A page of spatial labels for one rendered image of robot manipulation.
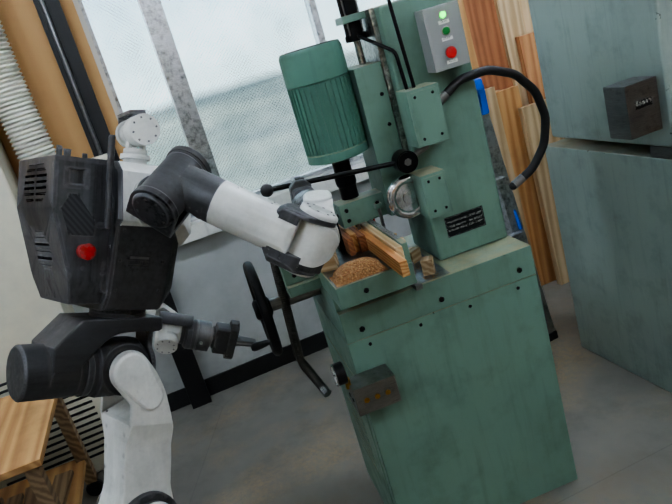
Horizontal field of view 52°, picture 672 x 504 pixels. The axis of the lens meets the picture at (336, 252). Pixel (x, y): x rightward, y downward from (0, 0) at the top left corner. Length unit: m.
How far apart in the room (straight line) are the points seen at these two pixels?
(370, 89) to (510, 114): 1.64
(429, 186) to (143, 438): 0.94
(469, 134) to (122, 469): 1.22
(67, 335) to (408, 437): 1.02
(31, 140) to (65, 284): 1.64
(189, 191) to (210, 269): 2.03
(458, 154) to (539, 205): 1.66
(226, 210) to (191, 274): 2.04
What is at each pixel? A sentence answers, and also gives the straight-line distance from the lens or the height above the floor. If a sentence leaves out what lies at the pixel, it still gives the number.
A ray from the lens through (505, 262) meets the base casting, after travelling 1.96.
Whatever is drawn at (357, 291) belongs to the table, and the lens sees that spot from 1.74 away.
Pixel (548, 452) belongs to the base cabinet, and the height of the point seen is 0.14.
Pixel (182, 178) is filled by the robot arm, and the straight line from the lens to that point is 1.32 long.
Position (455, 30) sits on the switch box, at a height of 1.41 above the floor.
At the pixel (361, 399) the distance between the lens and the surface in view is 1.85.
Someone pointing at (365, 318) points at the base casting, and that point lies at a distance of 1.85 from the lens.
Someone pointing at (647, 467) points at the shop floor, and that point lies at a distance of 2.42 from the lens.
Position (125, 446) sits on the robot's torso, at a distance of 1.58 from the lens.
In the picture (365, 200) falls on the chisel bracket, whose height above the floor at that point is 1.03.
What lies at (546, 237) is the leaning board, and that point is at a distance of 3.64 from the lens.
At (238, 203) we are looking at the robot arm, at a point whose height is 1.25.
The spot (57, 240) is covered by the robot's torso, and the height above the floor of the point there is 1.27.
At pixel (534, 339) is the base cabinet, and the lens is 2.08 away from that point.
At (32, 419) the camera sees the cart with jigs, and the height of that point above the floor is 0.53.
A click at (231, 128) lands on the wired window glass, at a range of 3.32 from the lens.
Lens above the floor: 1.50
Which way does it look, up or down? 17 degrees down
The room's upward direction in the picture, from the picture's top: 16 degrees counter-clockwise
